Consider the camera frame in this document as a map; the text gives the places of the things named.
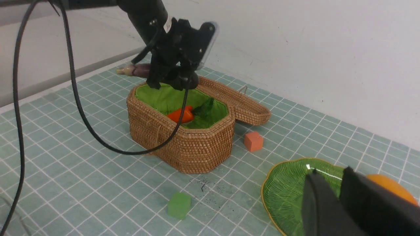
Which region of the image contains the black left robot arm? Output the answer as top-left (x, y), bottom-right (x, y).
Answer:
top-left (49, 0), bottom-right (218, 90)

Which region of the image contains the orange yellow plastic mango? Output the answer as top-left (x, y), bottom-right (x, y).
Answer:
top-left (366, 174), bottom-right (418, 206)

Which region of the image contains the woven wicker basket lid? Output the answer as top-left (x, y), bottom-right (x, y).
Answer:
top-left (198, 76), bottom-right (271, 126)

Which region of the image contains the purple plastic eggplant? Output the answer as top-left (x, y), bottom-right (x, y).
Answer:
top-left (116, 64), bottom-right (199, 89)

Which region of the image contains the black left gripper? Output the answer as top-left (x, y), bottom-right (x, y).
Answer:
top-left (146, 18), bottom-right (204, 90)

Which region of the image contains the green glass leaf plate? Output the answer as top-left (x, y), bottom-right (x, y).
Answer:
top-left (261, 158), bottom-right (344, 236)

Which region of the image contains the orange foam cube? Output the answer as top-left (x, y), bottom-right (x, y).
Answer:
top-left (243, 131), bottom-right (264, 152)

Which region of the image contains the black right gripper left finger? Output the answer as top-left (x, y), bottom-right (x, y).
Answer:
top-left (302, 170), bottom-right (361, 236)

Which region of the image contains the green foam cube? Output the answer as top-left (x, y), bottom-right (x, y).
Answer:
top-left (167, 192), bottom-right (191, 220)

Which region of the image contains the orange plastic carrot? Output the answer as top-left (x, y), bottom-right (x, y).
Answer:
top-left (166, 98), bottom-right (215, 124)

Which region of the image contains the green checked tablecloth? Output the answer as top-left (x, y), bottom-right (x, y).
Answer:
top-left (6, 68), bottom-right (419, 236)

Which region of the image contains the woven wicker basket green lining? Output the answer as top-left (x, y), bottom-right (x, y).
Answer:
top-left (127, 83), bottom-right (235, 174)

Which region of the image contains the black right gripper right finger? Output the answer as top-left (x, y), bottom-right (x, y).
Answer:
top-left (339, 167), bottom-right (420, 236)

